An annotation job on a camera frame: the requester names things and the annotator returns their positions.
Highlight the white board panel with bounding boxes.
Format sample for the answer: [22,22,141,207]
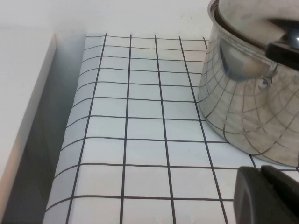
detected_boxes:
[0,32,58,224]

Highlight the white black-grid tablecloth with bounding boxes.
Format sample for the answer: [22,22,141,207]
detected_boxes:
[42,32,299,224]

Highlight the stainless steel pot black handles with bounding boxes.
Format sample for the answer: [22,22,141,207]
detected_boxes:
[198,4,299,168]

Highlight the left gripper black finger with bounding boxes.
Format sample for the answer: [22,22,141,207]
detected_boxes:
[233,164,299,224]

